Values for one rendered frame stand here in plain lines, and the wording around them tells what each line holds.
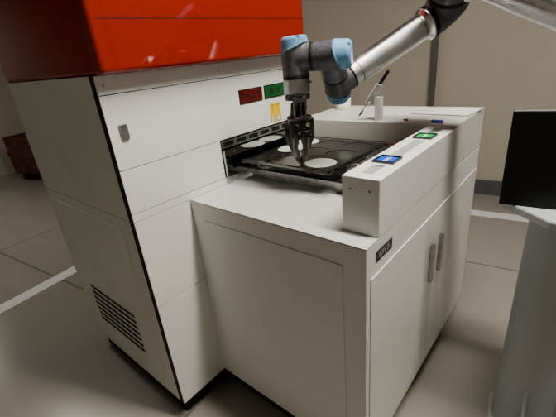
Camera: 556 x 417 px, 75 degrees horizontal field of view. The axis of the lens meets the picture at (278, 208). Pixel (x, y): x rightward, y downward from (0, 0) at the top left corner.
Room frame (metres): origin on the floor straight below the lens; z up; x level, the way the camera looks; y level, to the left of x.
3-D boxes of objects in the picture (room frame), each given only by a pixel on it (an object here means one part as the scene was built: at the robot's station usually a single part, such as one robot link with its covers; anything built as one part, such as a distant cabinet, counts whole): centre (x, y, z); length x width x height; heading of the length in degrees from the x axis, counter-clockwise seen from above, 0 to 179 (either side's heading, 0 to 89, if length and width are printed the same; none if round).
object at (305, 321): (1.23, -0.28, 0.41); 0.96 x 0.64 x 0.82; 138
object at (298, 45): (1.08, -0.09, 1.21); 0.09 x 0.08 x 0.11; 71
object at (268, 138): (1.38, 0.02, 0.89); 0.44 x 0.02 x 0.10; 138
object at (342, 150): (1.25, -0.15, 0.90); 0.34 x 0.34 x 0.01; 48
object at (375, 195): (0.95, -0.37, 0.89); 0.55 x 0.09 x 0.14; 138
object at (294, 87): (1.08, -0.09, 1.13); 0.08 x 0.08 x 0.05
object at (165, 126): (1.26, 0.15, 1.02); 0.81 x 0.03 x 0.40; 138
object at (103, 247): (1.48, 0.40, 0.41); 0.82 x 0.70 x 0.82; 138
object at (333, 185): (1.12, -0.11, 0.84); 0.50 x 0.02 x 0.03; 48
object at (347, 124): (1.47, -0.48, 0.89); 0.62 x 0.35 x 0.14; 48
